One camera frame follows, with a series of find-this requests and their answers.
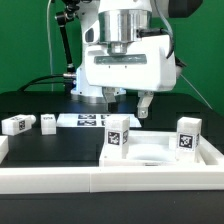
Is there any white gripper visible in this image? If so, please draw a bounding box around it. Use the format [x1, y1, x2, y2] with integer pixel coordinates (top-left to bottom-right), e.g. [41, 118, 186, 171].
[85, 35, 176, 118]

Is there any white square table top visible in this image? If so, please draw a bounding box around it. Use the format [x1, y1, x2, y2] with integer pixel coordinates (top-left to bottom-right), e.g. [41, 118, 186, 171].
[99, 131, 224, 166]

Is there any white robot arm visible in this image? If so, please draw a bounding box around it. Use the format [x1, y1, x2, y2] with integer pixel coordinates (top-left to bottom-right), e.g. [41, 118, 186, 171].
[72, 0, 203, 118]

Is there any white U-shaped obstacle fence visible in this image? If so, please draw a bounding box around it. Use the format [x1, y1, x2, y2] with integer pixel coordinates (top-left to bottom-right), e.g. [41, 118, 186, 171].
[0, 134, 224, 195]

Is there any white marker base plate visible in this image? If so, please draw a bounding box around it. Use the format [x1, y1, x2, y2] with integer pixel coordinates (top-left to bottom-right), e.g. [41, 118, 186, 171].
[57, 113, 141, 128]

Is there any black cable bundle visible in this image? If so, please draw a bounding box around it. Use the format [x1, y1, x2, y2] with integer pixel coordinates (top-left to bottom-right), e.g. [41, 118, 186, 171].
[17, 73, 77, 93]

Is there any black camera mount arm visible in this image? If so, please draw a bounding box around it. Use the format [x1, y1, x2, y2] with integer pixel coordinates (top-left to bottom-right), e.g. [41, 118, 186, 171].
[54, 0, 81, 79]

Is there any white cable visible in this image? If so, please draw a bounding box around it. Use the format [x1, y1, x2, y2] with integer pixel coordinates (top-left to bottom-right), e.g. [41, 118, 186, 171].
[46, 0, 55, 92]

